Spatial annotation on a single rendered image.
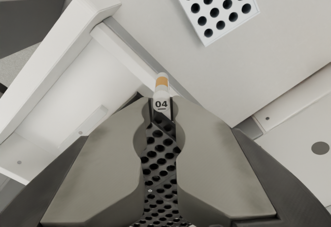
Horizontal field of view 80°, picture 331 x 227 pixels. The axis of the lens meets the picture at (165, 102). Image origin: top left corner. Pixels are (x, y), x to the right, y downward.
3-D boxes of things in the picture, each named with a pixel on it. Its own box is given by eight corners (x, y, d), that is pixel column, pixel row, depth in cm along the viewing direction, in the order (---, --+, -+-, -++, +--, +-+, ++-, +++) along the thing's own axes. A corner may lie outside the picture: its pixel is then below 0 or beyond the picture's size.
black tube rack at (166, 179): (67, 150, 33) (48, 182, 28) (139, 82, 27) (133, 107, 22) (160, 207, 41) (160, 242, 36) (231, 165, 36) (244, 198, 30)
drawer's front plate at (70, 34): (1, 129, 33) (-64, 185, 24) (112, -10, 23) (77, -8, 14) (11, 135, 34) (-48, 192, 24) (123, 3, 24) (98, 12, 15)
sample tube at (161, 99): (169, 83, 17) (171, 113, 13) (155, 84, 17) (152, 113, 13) (169, 70, 17) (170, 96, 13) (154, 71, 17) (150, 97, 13)
